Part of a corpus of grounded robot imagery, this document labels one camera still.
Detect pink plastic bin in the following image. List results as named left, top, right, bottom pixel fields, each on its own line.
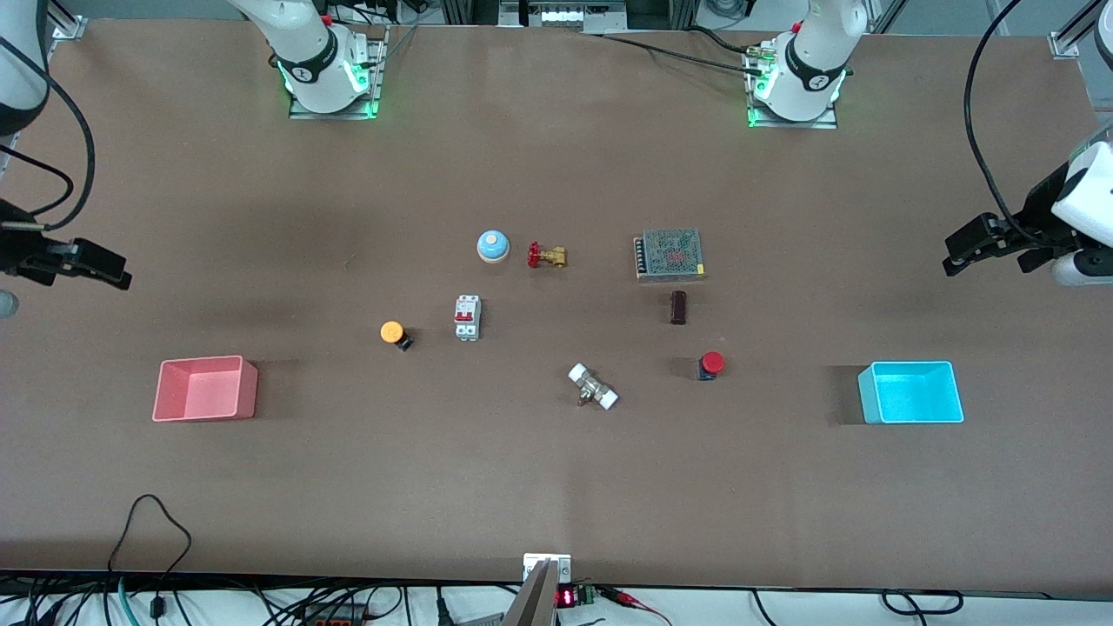
left=152, top=355, right=259, bottom=423

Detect cyan plastic bin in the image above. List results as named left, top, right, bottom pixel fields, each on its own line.
left=857, top=361, right=965, bottom=425

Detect metal mesh power supply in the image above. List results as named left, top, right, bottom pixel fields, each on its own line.
left=633, top=228, right=708, bottom=284

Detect metal fitting white end caps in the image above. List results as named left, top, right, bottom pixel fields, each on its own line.
left=568, top=363, right=620, bottom=411

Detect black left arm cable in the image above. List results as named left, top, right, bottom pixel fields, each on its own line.
left=963, top=0, right=1044, bottom=236

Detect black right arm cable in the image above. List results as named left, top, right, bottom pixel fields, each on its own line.
left=0, top=35, right=96, bottom=234

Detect thin black looped table cable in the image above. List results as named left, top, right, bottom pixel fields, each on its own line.
left=107, top=494, right=193, bottom=576

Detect black coiled floor cable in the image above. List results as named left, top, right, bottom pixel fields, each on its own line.
left=881, top=589, right=964, bottom=616

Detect black cable to arm base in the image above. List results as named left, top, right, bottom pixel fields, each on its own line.
left=581, top=26, right=768, bottom=77

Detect red clip lead wire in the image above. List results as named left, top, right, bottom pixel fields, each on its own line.
left=600, top=588, right=675, bottom=626

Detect grey camera mount bar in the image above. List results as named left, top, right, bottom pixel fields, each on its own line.
left=503, top=553, right=573, bottom=626

